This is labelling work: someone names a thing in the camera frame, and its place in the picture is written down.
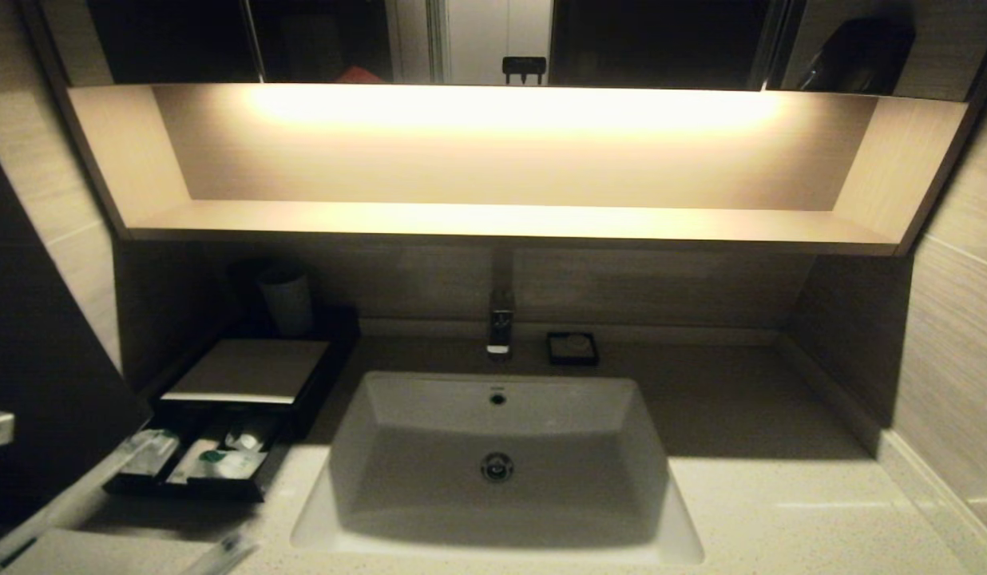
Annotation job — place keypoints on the grey plastic cup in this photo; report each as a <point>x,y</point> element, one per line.
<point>287,302</point>

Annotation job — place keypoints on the white sachet green cap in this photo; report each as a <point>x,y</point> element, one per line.
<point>238,465</point>

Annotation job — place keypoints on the clear toothbrush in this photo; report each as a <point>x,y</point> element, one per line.
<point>226,553</point>
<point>78,495</point>

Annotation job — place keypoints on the black storage box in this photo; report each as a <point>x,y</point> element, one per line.
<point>334,351</point>

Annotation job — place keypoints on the grey metal plate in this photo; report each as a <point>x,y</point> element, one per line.
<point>246,369</point>

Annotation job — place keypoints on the chrome faucet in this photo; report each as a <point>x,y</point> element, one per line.
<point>501,323</point>

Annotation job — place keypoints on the black soap dish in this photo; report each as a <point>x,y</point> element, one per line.
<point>553,359</point>

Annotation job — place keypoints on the round white soap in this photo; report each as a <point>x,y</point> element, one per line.
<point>576,343</point>

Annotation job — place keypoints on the white ceramic sink basin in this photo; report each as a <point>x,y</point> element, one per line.
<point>430,447</point>

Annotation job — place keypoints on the chrome sink drain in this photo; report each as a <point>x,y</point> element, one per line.
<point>497,467</point>

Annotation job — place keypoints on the small black device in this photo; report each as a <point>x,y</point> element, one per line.
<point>524,68</point>

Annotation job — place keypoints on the small white wrapped packet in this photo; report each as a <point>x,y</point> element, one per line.
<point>244,441</point>

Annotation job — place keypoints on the mirror cabinet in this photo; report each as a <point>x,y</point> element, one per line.
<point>661,40</point>

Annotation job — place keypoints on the white flat bar packet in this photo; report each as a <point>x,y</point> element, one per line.
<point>188,459</point>

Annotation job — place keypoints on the black wall hair dryer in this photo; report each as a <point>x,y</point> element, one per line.
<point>861,60</point>

